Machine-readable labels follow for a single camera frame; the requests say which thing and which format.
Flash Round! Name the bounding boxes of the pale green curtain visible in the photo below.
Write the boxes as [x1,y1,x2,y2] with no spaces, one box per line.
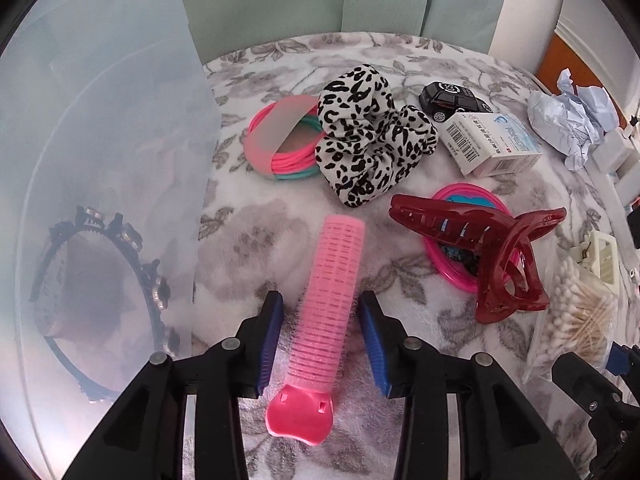
[180,0,516,66]

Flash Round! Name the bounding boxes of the cream small hair clip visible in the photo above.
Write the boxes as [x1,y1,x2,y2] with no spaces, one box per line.
[572,230,621,286]

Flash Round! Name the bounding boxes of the brown wooden furniture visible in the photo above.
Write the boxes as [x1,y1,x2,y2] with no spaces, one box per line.
[537,35,626,126]

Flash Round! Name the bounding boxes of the white medicine box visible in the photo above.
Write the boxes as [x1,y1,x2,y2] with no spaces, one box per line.
[439,111,543,178]

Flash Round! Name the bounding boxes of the pink hair roller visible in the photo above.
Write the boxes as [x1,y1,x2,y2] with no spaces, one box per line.
[266,215,368,448]

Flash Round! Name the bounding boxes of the leopard print scrunchie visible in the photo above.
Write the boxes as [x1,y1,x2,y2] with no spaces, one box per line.
[314,62,440,208]

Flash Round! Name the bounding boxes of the clear plastic storage container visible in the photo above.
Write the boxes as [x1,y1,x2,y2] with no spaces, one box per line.
[0,0,221,480]

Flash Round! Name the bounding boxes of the pink round pocket mirror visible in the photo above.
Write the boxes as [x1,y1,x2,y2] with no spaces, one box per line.
[422,183,512,295]

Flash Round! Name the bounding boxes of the black jewelled headband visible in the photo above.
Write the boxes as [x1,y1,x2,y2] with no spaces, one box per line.
[31,205,182,403]

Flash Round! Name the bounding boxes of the white paper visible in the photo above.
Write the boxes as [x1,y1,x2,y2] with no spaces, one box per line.
[527,67,621,171]

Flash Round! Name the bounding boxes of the white power strip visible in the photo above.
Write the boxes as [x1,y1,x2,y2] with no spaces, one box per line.
[590,160,640,261]

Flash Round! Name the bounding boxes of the bag of cotton swabs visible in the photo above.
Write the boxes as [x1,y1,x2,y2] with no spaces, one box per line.
[522,255,621,391]

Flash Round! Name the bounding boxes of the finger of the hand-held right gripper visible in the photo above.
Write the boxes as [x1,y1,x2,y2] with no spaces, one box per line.
[551,342,640,480]

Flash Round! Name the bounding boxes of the pink and teal hair ties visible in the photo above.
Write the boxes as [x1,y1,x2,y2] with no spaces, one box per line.
[243,95,326,181]

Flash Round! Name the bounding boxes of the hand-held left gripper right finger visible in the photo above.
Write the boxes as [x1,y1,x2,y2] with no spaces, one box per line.
[356,290,556,480]

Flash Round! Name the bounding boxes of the white charger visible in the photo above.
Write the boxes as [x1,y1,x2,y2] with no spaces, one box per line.
[595,130,632,171]

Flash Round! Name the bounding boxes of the red hair claw clip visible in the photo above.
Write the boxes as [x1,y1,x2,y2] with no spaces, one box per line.
[390,192,568,325]

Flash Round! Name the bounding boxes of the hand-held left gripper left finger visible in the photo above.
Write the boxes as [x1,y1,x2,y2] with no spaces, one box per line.
[97,290,286,480]

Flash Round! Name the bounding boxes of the grey floral blanket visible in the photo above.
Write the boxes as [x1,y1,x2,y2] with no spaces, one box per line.
[192,30,640,480]

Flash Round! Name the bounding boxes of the black toy car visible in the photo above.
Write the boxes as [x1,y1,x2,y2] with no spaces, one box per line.
[419,80,493,123]

